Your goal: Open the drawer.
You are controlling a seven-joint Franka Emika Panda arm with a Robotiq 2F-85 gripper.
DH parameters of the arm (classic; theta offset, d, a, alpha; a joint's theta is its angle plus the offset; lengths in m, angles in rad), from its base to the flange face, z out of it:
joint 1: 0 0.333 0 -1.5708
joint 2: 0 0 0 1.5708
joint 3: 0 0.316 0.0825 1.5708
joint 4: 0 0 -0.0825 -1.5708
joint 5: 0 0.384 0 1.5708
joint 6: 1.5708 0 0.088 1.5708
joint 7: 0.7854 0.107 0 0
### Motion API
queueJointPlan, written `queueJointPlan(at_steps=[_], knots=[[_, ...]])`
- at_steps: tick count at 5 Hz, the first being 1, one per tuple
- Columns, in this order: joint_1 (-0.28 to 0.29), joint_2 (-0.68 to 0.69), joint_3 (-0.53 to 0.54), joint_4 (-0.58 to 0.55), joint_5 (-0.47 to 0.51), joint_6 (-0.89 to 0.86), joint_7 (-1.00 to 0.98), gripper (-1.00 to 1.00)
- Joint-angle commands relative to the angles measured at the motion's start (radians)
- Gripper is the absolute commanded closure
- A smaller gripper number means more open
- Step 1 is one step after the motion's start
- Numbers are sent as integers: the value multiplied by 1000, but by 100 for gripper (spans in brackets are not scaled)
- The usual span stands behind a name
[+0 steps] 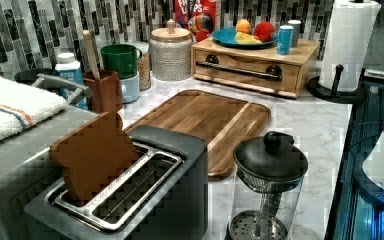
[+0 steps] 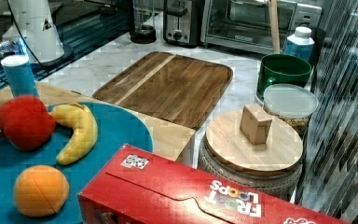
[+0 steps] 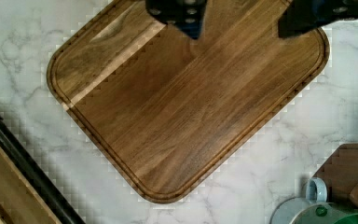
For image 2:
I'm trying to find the wooden drawer cabinet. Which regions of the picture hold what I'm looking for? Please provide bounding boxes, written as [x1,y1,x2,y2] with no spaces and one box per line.
[0,81,197,167]

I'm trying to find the wooden cutting board tray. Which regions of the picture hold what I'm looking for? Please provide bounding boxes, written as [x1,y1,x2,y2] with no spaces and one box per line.
[93,51,233,130]

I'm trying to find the ceramic jar with wooden lid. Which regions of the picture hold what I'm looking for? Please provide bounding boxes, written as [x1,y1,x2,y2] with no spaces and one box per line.
[198,110,303,201]

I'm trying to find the red Froot Loops box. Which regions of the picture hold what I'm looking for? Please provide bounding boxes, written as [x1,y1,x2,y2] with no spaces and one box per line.
[78,145,349,224]

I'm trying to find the glass french press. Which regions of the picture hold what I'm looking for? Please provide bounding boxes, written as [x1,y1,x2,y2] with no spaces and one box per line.
[130,0,157,44]

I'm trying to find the black silver toaster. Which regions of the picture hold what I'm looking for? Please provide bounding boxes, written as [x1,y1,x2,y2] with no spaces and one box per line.
[163,0,204,48]

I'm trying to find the yellow plush banana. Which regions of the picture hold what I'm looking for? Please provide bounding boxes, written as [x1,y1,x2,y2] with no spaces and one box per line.
[50,103,98,165]

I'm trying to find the green mug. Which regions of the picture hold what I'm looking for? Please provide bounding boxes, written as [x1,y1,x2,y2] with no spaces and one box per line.
[256,54,311,100]

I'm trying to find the silver toaster oven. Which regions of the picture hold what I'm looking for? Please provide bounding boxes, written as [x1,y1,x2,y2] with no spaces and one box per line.
[200,0,323,54]

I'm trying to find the clear plastic nut container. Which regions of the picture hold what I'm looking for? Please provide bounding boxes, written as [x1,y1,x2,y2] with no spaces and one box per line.
[263,84,319,137]

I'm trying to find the white blue bottle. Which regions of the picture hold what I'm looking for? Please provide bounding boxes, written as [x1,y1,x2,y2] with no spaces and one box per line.
[283,26,314,61]

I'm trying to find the red plush apple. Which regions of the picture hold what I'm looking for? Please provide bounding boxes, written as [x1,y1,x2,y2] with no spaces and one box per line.
[0,95,56,151]

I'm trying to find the orange plush fruit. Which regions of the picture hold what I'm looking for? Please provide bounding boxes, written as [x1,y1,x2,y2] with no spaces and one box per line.
[13,165,70,217]

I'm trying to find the blue cylindrical can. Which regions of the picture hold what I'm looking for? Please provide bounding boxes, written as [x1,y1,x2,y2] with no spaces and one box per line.
[1,55,39,97]

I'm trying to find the blue round plate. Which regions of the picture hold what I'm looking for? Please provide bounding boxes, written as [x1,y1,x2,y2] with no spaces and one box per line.
[0,103,153,224]

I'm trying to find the wooden spoon handle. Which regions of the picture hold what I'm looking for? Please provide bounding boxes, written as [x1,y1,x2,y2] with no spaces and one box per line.
[268,0,281,54]

